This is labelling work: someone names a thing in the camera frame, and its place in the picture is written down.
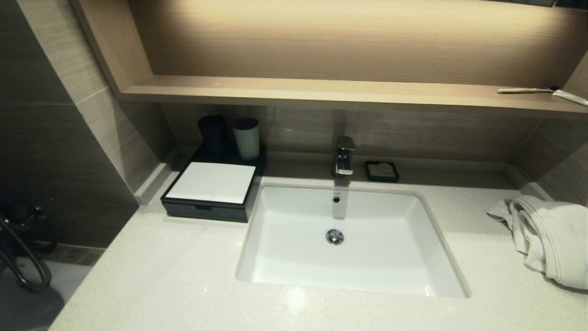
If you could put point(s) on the white folded towel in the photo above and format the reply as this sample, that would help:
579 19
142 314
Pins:
551 239

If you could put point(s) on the white rectangular sink basin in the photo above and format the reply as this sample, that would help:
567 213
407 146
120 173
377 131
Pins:
367 257

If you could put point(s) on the black box drawer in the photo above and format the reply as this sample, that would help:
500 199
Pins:
206 211

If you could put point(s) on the white toothpaste tube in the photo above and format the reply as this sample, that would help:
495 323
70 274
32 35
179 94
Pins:
569 97

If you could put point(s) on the round soap bar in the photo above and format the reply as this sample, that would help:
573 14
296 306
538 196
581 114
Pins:
383 169

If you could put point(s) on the black cup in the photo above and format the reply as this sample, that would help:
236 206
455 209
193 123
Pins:
212 133

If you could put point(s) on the white cup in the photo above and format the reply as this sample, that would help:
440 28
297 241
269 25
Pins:
247 139

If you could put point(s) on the black square soap dish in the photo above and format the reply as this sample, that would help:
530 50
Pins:
368 177

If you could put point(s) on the chrome faucet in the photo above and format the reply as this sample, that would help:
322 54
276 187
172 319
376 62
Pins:
344 156

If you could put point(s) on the chrome sink drain stopper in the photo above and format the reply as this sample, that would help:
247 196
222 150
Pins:
335 236

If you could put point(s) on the wooden wall shelf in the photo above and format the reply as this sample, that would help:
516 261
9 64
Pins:
321 91

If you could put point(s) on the black amenity box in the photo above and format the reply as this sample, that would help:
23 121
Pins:
258 184

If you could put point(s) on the beige toothbrush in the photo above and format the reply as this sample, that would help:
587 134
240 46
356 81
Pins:
526 90

